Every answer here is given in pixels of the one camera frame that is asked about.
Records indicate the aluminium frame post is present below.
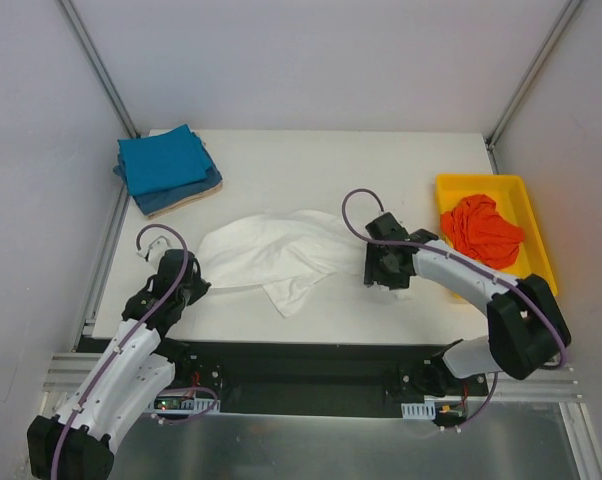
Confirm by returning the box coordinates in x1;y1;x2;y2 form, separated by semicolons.
485;0;585;152
56;0;140;138

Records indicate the blue folded t shirt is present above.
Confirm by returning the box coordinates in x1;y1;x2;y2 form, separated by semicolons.
113;149;223;216

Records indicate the right aluminium frame post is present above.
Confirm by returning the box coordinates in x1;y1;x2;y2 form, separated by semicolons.
485;0;585;152

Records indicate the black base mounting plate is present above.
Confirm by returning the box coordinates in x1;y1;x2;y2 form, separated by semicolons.
75;337;490;416

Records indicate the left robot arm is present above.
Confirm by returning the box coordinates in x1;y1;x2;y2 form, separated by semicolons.
27;249;210;479

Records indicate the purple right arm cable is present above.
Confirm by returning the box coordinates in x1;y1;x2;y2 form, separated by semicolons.
340;187;572;369

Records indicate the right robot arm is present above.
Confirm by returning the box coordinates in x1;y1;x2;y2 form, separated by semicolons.
365;212;572;395

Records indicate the yellow plastic tray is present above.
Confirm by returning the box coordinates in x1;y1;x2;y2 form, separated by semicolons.
435;174;558;294

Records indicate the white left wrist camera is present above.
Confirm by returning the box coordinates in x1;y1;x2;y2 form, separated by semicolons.
136;236;171;263

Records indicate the white t shirt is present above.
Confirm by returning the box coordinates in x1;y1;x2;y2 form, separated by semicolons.
196;210;365;318

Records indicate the teal folded t shirt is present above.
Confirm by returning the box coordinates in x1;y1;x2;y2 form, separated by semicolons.
118;124;212;196

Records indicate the white slotted cable duct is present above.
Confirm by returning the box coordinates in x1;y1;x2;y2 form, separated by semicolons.
401;401;436;421

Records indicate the orange t shirt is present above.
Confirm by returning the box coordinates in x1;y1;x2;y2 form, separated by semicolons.
440;194;525;270

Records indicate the beige folded t shirt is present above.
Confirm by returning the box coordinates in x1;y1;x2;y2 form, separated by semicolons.
145;181;223;220

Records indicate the left aluminium frame post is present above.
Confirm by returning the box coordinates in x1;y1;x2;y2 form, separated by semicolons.
56;0;140;138

